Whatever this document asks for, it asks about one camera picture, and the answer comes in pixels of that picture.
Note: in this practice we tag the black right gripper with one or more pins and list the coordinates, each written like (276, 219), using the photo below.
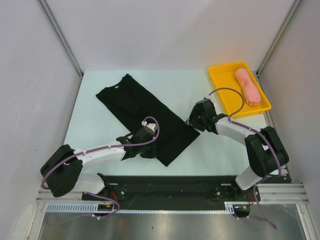
(192, 119)

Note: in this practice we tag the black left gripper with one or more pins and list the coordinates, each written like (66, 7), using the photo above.
(152, 153)

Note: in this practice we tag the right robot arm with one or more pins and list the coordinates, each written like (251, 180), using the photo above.
(265, 150)

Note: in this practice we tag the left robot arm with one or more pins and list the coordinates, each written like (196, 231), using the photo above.
(66, 169)

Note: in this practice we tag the yellow plastic tray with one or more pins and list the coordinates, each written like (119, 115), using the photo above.
(223, 76)

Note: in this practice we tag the rolled pink t-shirt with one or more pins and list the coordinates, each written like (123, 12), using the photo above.
(250, 90)

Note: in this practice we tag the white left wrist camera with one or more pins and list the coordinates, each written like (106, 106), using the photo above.
(152, 126)

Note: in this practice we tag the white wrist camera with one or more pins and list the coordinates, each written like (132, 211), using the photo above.
(212, 100)
(152, 126)

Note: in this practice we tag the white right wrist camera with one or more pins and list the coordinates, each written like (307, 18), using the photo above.
(212, 100)

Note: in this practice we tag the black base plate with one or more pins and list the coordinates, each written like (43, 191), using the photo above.
(174, 191)

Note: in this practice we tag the white slotted cable duct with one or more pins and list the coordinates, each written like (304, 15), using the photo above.
(101, 208)

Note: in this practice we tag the right aluminium frame post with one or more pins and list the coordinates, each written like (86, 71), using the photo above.
(278, 36)

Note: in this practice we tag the aluminium frame post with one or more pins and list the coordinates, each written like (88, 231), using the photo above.
(52, 20)
(278, 36)

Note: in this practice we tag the left aluminium frame post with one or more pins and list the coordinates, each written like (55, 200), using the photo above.
(52, 20)

